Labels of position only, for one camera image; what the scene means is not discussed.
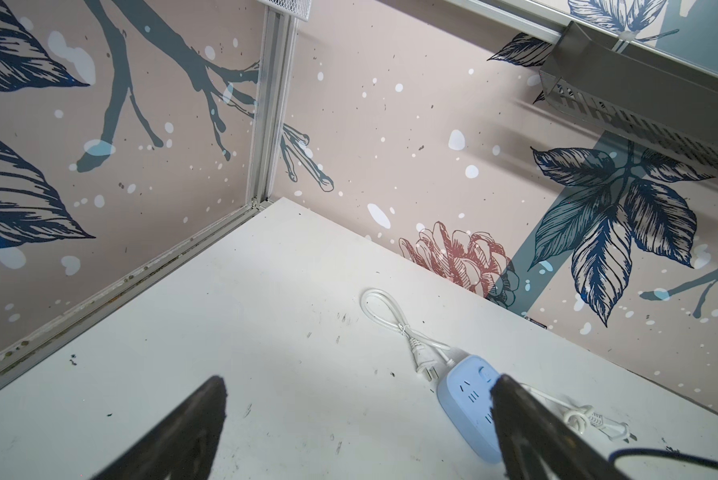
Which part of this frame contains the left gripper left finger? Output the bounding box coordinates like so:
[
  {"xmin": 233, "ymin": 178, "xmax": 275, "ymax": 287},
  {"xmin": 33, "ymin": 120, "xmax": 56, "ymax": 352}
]
[{"xmin": 95, "ymin": 375, "xmax": 227, "ymax": 479}]

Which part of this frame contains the white wire mesh shelf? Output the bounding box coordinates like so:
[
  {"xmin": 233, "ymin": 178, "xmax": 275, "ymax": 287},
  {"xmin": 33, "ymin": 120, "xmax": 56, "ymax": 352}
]
[{"xmin": 259, "ymin": 0, "xmax": 312, "ymax": 22}]

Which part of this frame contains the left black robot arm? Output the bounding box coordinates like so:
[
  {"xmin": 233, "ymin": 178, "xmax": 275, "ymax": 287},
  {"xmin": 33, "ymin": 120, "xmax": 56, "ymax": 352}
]
[{"xmin": 96, "ymin": 374, "xmax": 718, "ymax": 479}]

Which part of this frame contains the blue square power socket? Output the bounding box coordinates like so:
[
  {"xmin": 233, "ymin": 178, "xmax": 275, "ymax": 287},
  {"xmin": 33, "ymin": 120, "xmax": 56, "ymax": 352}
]
[{"xmin": 436, "ymin": 355, "xmax": 502, "ymax": 464}]

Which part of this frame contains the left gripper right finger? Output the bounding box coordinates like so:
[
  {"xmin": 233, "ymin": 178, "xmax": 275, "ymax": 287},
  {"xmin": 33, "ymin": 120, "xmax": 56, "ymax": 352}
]
[{"xmin": 491, "ymin": 374, "xmax": 626, "ymax": 479}]

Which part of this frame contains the blue socket white cable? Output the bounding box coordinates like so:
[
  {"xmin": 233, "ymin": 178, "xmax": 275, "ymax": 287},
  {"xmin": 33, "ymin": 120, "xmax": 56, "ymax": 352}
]
[{"xmin": 358, "ymin": 287, "xmax": 456, "ymax": 383}]

